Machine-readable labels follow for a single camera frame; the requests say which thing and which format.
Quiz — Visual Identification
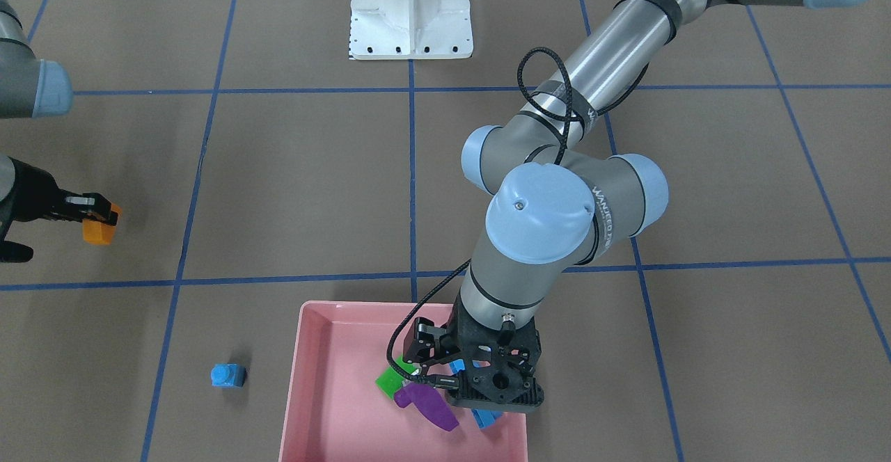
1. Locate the orange block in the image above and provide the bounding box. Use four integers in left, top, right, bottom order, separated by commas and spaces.
81, 218, 116, 246

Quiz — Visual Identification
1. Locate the long blue stud block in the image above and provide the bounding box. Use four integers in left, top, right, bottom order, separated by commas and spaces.
449, 360, 504, 430

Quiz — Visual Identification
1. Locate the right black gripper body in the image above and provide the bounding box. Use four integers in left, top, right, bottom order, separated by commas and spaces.
1, 158, 64, 240

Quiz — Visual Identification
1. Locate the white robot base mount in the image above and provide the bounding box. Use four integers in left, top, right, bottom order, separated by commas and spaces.
348, 0, 474, 61

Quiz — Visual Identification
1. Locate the purple block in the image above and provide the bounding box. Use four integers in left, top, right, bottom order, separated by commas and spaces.
393, 381, 459, 431

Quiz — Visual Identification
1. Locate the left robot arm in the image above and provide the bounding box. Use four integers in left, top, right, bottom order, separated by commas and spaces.
388, 0, 866, 413

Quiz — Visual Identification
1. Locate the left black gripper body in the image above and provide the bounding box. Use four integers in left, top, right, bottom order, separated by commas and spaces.
443, 305, 540, 377

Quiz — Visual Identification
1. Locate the green block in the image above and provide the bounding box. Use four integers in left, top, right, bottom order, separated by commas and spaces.
375, 356, 418, 399

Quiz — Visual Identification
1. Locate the small blue block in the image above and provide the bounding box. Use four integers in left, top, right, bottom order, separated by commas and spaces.
210, 363, 247, 388

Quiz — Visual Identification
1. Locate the pink plastic box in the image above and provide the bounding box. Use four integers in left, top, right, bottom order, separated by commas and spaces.
279, 301, 528, 461

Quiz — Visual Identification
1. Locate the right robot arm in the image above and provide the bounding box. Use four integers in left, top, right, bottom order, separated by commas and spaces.
1, 0, 123, 263

